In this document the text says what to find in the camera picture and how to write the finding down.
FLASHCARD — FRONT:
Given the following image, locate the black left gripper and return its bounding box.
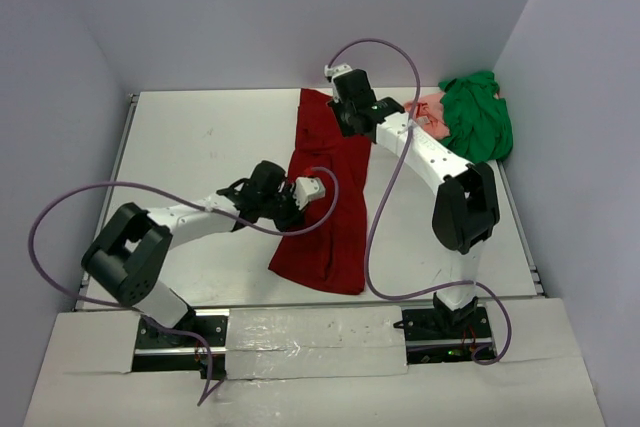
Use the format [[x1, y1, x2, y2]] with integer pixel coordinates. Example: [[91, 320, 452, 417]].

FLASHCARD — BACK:
[[259, 183, 309, 235]]

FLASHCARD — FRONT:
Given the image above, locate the red t shirt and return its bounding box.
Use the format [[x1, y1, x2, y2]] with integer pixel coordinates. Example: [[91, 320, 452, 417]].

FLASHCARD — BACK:
[[269, 89, 371, 295]]

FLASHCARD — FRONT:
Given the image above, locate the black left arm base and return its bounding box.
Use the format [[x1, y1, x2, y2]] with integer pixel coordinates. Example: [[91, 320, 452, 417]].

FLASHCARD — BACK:
[[131, 314, 228, 381]]

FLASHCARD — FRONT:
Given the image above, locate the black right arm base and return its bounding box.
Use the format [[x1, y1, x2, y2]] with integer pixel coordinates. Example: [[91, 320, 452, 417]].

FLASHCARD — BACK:
[[393, 307, 497, 365]]

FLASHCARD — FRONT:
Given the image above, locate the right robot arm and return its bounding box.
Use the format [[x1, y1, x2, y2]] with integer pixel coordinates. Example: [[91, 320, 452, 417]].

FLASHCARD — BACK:
[[324, 64, 500, 338]]

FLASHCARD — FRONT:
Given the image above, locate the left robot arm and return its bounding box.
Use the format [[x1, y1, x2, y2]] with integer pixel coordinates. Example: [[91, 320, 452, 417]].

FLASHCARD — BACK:
[[81, 161, 320, 346]]

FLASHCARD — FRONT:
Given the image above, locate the pink t shirt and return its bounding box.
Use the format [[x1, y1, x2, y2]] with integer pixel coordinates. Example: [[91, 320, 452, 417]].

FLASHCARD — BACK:
[[405, 91, 503, 141]]

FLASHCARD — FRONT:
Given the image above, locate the green t shirt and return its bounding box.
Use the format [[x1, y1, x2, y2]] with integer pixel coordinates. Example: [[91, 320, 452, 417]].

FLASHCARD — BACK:
[[438, 71, 514, 164]]

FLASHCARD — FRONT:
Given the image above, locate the white taped cover plate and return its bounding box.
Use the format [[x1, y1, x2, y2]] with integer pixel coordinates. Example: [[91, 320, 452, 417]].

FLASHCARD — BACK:
[[225, 305, 408, 380]]

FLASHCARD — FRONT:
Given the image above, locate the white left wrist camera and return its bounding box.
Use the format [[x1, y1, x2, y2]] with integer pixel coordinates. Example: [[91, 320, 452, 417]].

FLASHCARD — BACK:
[[293, 177, 326, 210]]

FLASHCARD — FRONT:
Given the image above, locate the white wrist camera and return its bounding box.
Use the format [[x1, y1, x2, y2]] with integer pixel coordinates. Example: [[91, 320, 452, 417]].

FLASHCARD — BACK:
[[293, 177, 326, 210], [324, 63, 352, 82]]

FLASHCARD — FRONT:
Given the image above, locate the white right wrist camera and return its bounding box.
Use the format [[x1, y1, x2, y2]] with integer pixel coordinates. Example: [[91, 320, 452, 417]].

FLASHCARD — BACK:
[[324, 63, 352, 82]]

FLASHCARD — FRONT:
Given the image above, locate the aluminium table frame rail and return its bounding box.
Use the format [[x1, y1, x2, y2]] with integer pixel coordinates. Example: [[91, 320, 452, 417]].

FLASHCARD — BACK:
[[497, 162, 546, 297]]

